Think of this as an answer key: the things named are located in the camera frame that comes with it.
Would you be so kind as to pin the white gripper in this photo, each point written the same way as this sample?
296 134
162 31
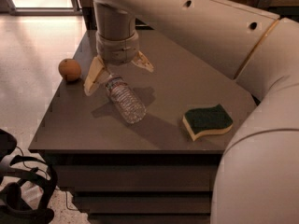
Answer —
119 51

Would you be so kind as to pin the clear plastic water bottle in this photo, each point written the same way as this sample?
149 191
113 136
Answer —
124 98

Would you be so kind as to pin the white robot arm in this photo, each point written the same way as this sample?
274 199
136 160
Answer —
257 181

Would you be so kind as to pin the orange fruit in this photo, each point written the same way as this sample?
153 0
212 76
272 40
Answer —
69 69

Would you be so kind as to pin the green and yellow sponge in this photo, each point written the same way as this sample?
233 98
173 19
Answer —
207 121

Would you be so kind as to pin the grey drawer cabinet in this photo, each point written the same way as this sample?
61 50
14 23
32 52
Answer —
151 172

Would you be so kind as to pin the black headset with straps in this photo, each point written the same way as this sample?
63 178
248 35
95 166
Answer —
13 207

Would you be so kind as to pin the right metal bracket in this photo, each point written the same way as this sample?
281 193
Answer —
263 3

